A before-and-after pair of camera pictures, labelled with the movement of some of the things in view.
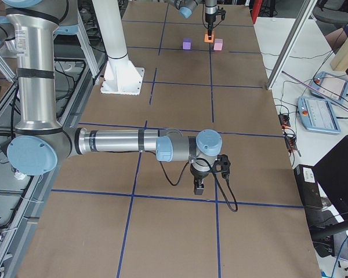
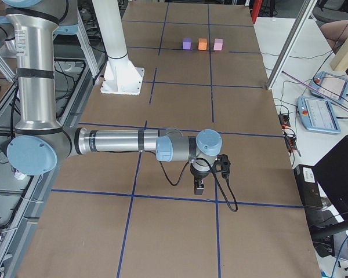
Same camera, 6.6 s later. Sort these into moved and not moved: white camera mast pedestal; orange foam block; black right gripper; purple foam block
Moved: orange foam block
Not moved: white camera mast pedestal; black right gripper; purple foam block
